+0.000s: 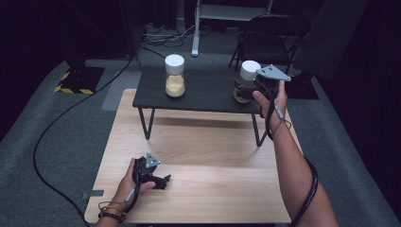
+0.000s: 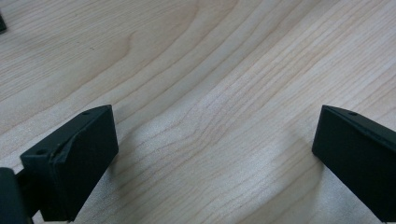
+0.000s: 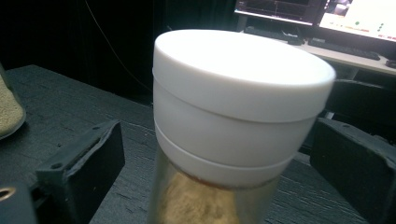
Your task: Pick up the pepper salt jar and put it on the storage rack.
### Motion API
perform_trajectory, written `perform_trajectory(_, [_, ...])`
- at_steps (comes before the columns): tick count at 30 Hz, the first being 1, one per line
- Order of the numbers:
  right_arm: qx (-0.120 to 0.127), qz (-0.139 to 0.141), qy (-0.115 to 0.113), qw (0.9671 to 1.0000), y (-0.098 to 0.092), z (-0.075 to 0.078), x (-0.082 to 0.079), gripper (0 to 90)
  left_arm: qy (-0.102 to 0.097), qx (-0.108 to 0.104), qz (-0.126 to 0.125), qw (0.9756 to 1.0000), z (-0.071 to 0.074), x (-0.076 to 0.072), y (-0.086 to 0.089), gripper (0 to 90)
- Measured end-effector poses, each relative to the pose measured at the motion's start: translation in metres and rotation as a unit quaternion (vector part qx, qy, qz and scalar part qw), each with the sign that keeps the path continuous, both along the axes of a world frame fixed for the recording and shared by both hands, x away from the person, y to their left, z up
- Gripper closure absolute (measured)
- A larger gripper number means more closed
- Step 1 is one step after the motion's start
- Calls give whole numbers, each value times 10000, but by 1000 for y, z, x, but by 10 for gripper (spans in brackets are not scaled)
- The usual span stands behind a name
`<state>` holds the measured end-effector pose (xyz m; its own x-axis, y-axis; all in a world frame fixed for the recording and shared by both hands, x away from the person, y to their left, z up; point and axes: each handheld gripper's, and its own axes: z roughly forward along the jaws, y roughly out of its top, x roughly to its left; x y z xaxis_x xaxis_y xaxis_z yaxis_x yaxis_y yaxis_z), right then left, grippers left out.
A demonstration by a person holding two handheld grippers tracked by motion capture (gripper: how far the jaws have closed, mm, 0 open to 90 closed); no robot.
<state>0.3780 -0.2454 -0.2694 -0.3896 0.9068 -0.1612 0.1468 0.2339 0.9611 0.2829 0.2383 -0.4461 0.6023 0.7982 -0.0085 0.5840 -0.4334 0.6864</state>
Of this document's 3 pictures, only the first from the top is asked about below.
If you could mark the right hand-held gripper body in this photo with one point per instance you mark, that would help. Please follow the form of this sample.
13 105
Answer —
271 75

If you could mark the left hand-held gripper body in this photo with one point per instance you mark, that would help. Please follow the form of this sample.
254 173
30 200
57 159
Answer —
145 168

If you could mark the glass jar with brown contents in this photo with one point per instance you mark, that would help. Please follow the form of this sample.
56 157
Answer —
250 70

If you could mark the black shelf with metal legs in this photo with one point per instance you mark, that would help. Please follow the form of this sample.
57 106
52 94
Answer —
208 90

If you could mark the person's left hand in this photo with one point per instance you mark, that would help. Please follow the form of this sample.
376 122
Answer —
127 186

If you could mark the person's right hand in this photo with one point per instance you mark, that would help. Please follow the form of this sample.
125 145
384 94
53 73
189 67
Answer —
279 107

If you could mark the black folding chair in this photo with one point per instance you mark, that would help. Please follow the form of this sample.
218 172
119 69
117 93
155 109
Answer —
268 41

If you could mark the glass jar with yellow grains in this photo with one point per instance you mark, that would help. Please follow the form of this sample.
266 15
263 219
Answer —
175 82

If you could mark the dark grey leaning panel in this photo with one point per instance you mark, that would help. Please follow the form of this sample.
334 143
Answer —
331 38

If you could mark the black stand base plate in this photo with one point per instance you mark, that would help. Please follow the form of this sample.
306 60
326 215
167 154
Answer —
301 88

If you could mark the white metal stand frame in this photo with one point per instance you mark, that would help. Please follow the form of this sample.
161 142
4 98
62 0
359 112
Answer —
201 12

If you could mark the black yellow striped base plate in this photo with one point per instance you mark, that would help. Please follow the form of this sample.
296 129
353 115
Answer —
80 80

